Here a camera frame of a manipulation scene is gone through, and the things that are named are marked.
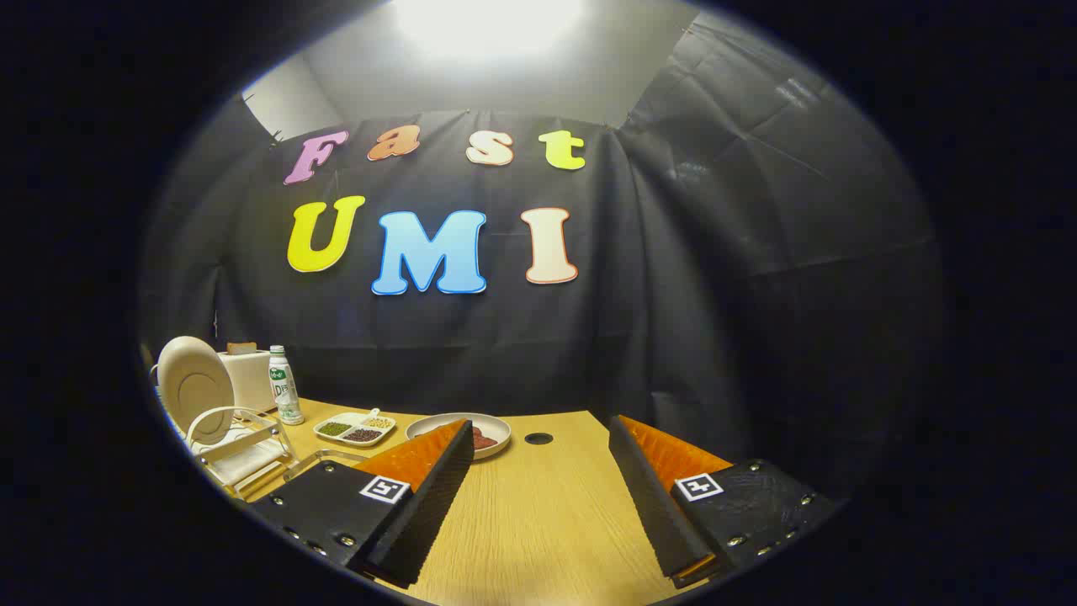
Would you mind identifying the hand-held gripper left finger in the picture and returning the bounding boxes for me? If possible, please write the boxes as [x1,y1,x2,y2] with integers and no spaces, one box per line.
[247,418,476,590]

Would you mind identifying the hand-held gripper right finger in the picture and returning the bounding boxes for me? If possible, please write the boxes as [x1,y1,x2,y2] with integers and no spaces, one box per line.
[607,414,840,590]

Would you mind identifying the white wire dish rack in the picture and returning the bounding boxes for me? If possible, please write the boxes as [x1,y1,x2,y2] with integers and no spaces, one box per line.
[150,362,300,499]

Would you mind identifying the white round plate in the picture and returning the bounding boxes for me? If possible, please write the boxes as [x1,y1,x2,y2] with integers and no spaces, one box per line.
[157,336,236,447]

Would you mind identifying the beige plate with meat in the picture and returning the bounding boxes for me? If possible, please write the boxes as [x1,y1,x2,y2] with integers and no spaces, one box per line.
[406,412,512,460]

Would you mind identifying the white divided dish with beans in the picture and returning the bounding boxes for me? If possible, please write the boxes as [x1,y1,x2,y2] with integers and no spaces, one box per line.
[314,408,397,447]

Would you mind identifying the white plastic drink bottle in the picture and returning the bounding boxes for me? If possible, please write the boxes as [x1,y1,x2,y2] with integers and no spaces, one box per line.
[268,344,305,426]

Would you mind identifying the white toaster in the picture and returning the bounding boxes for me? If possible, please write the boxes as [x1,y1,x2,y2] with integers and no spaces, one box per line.
[217,349,277,415]

